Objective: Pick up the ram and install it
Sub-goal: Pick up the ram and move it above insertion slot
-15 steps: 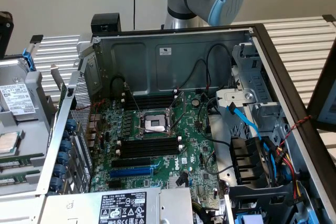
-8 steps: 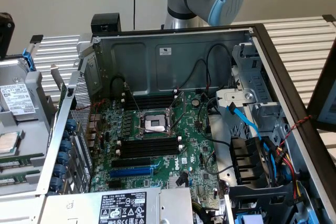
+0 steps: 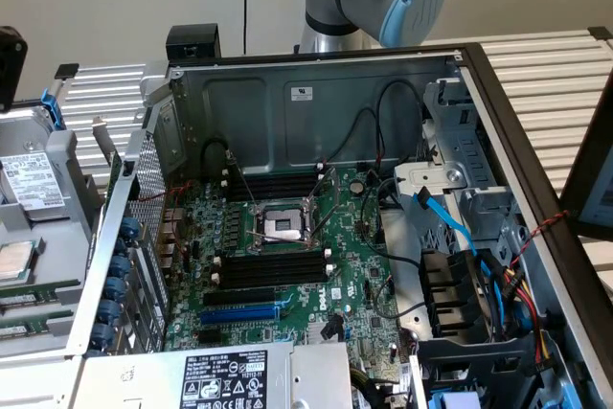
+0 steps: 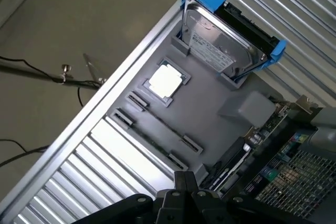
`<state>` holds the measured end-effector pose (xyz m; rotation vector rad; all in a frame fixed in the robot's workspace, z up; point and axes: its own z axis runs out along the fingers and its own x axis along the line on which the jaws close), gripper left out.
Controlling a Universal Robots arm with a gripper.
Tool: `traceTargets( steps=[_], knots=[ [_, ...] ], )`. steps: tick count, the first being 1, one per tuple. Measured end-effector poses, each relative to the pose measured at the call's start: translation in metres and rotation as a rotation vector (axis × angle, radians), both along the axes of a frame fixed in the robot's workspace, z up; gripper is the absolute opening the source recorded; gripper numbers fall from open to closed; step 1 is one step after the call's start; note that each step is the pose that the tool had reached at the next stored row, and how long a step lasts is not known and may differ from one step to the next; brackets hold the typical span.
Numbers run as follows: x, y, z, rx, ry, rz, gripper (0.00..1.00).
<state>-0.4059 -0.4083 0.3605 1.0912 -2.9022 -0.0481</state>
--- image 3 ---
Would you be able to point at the black round device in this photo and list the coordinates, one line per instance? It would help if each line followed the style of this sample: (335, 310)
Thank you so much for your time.
(9, 64)

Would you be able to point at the silver chipset heatsink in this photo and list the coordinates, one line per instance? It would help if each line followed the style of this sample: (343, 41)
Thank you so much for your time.
(316, 332)

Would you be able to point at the short black expansion slot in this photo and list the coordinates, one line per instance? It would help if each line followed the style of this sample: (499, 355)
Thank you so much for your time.
(210, 337)

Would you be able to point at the silver coin battery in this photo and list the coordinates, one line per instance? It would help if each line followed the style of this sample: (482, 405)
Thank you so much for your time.
(356, 185)

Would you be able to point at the long black expansion slot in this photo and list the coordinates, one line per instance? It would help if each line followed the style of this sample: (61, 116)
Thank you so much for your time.
(239, 296)

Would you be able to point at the open metal PC case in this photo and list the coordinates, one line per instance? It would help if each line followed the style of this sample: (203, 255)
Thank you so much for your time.
(335, 121)

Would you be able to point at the thin metal locking lever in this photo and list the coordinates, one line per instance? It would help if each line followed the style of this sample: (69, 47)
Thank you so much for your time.
(242, 179)
(282, 236)

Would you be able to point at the green RAM stick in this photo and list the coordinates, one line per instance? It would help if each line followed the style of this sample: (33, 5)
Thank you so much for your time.
(19, 330)
(29, 298)

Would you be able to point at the silver network port block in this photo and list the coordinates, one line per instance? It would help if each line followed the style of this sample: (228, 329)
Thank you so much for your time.
(174, 218)
(172, 235)

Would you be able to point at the silver CPU chip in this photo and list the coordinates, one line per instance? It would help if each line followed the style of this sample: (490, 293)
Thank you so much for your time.
(14, 260)

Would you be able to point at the black profile end cap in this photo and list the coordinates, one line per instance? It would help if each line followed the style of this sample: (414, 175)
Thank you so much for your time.
(599, 33)
(67, 71)

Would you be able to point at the silver power supply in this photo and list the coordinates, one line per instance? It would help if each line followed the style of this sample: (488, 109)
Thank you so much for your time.
(143, 375)

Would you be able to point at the black box with port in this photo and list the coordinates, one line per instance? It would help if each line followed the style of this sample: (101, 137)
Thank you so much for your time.
(191, 38)

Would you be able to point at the blue disk carrier rail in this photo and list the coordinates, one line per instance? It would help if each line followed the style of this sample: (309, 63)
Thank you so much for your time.
(52, 109)

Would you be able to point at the black framed monitor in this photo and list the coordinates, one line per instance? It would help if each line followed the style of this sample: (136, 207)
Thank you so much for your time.
(577, 174)

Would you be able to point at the silver USB port block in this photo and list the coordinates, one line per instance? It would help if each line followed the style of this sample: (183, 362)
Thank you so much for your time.
(169, 249)
(168, 262)

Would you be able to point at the blue expansion slot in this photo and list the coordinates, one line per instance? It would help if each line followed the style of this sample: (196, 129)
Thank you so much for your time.
(239, 315)

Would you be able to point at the grey parts rack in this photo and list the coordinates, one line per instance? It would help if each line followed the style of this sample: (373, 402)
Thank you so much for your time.
(72, 246)

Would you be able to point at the black metal front bay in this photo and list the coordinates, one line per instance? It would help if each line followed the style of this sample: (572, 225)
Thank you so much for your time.
(479, 366)

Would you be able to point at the black plastic fan shroud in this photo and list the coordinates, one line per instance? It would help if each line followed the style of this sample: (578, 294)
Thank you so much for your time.
(445, 284)

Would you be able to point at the green Dell motherboard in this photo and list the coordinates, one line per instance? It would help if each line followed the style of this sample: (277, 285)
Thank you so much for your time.
(349, 256)

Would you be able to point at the RAM slot white latches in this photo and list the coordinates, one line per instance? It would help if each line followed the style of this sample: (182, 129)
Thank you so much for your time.
(273, 265)
(278, 190)
(278, 176)
(273, 281)

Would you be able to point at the silver disk bay cage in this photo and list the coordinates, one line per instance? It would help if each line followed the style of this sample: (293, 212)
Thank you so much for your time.
(431, 174)

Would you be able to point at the silver hard disk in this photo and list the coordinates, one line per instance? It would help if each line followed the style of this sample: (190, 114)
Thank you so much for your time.
(33, 179)

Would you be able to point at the graphics card metal bracket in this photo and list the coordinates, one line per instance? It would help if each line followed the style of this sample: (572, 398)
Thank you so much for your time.
(103, 141)

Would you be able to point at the CPU socket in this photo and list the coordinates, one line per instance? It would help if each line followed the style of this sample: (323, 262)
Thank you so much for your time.
(280, 227)

